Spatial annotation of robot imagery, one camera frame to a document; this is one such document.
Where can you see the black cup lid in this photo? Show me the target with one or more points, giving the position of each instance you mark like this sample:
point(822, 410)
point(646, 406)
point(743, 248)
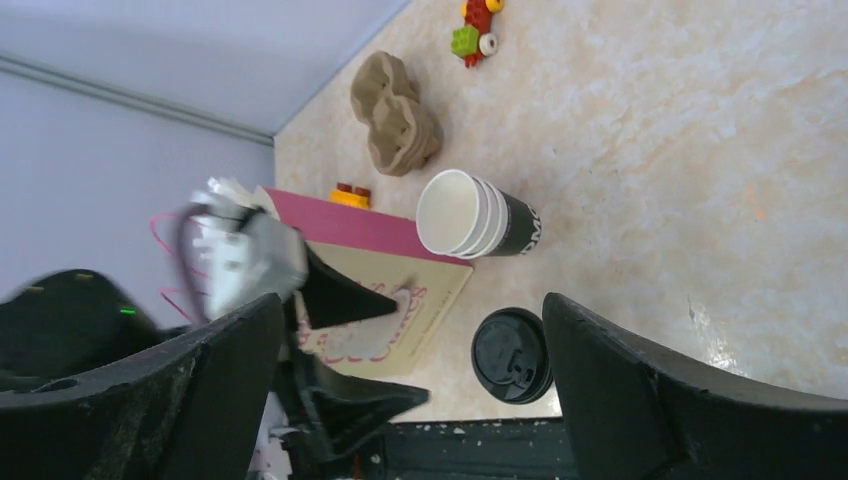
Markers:
point(509, 356)

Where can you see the yellow toy brick car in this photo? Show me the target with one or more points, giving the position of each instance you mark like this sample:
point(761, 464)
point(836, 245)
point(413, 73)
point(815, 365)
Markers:
point(352, 196)

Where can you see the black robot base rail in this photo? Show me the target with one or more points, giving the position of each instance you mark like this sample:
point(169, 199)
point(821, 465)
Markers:
point(530, 448)

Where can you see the brown cardboard cup carrier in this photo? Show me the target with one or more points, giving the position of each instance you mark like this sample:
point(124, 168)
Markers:
point(402, 133)

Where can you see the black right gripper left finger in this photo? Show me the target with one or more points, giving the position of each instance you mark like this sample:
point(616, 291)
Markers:
point(188, 408)

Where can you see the kraft pink paper bag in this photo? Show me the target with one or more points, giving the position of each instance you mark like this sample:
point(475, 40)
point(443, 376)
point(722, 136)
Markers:
point(383, 253)

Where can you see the stack of paper cups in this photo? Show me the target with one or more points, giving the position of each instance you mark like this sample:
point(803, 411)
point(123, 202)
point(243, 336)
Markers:
point(464, 216)

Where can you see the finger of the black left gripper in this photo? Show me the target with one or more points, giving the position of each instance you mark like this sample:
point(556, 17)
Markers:
point(338, 413)
point(332, 299)

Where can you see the red green toy brick car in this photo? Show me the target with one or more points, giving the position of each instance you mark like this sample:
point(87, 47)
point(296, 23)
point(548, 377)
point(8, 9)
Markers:
point(475, 40)

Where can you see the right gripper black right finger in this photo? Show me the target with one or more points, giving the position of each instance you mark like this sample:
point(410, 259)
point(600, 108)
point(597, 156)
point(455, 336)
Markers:
point(635, 409)

